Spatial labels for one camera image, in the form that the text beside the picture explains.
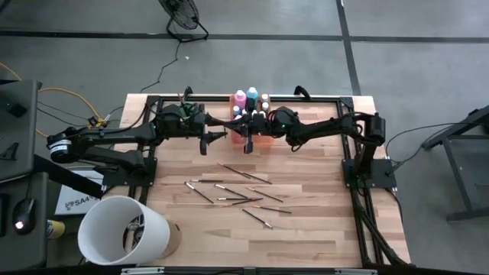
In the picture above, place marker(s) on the orange translucent plastic bin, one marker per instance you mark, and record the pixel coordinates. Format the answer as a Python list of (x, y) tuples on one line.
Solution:
[(263, 142)]

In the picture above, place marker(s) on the black side desk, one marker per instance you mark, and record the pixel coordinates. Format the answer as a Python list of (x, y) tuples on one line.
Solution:
[(23, 248)]

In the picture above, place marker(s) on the black clamp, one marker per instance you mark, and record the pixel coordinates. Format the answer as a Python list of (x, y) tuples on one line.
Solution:
[(187, 92), (302, 91)]

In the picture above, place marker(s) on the dark paintbrush gold ferrule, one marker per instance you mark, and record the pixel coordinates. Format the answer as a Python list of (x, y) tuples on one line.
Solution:
[(273, 209), (265, 195), (244, 202)]

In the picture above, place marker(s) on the small white paint bottle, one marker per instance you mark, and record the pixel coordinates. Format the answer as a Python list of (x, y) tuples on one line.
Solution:
[(264, 97)]

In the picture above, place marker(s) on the white sign board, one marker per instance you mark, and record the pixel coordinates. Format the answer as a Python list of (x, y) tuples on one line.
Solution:
[(76, 198)]

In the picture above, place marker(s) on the dark grey equipment case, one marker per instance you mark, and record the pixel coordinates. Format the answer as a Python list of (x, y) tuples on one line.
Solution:
[(19, 126)]

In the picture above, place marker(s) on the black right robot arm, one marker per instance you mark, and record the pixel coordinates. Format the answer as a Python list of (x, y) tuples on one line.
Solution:
[(332, 128)]

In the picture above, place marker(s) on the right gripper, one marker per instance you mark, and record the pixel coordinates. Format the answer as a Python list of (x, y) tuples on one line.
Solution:
[(284, 126)]

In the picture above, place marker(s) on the large teal paint bottle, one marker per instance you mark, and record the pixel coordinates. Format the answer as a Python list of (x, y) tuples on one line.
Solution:
[(252, 92)]

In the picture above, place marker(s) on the yellow blue can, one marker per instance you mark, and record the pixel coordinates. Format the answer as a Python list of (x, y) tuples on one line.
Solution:
[(56, 229)]

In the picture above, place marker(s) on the black diagonal desk bar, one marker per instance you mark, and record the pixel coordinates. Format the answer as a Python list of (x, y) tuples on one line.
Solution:
[(68, 177)]

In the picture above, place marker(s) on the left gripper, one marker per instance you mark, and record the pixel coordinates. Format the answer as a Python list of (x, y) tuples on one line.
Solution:
[(175, 122)]

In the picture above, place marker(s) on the black computer mouse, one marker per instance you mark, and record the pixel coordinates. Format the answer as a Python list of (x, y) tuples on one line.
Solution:
[(24, 215)]

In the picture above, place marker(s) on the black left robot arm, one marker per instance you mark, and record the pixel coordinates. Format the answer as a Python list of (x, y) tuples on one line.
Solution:
[(111, 135)]

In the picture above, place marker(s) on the black aluminium rig frame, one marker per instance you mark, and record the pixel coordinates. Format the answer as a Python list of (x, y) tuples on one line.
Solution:
[(317, 99)]

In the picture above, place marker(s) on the silver bracket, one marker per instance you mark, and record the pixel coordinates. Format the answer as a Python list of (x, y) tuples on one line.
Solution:
[(142, 270), (355, 271)]

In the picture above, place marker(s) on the small white-capped paint bottle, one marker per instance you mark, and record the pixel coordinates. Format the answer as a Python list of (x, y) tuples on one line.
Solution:
[(264, 107)]

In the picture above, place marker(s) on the black floor fan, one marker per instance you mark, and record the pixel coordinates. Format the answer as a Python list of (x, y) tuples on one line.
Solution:
[(181, 15)]

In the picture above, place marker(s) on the small blue paint bottle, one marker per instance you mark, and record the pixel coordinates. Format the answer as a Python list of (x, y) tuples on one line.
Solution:
[(236, 110)]

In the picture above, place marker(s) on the black metal stand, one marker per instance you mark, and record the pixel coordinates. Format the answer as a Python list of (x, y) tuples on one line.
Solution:
[(454, 133)]

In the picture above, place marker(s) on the pale green ribbed cup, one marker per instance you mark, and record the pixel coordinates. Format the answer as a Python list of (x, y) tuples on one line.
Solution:
[(186, 109)]

